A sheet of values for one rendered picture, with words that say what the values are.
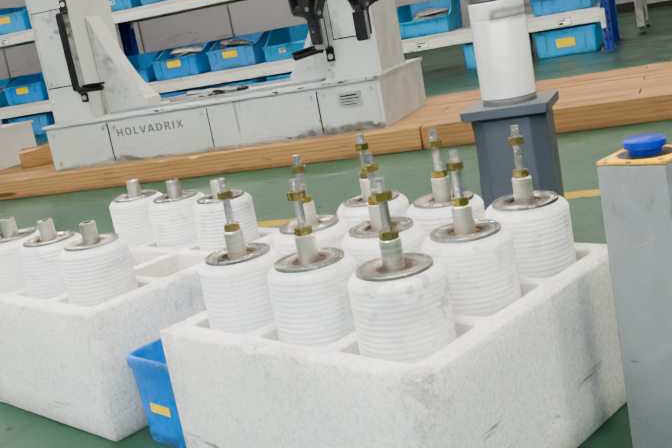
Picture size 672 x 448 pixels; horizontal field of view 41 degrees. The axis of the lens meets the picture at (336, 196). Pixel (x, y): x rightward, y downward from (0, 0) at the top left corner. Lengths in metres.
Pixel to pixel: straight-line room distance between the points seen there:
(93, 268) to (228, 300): 0.30
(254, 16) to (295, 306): 9.48
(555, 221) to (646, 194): 0.16
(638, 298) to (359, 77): 2.37
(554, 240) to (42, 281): 0.73
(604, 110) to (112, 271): 1.99
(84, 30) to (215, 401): 2.94
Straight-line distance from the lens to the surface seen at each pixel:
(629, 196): 0.90
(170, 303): 1.29
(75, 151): 3.80
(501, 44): 1.52
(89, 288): 1.28
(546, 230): 1.02
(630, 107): 2.95
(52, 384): 1.38
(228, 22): 10.50
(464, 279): 0.93
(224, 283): 1.01
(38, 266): 1.37
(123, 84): 3.82
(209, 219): 1.40
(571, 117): 2.97
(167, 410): 1.19
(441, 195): 1.12
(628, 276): 0.93
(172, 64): 6.57
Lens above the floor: 0.50
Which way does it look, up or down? 11 degrees down
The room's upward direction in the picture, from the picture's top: 11 degrees counter-clockwise
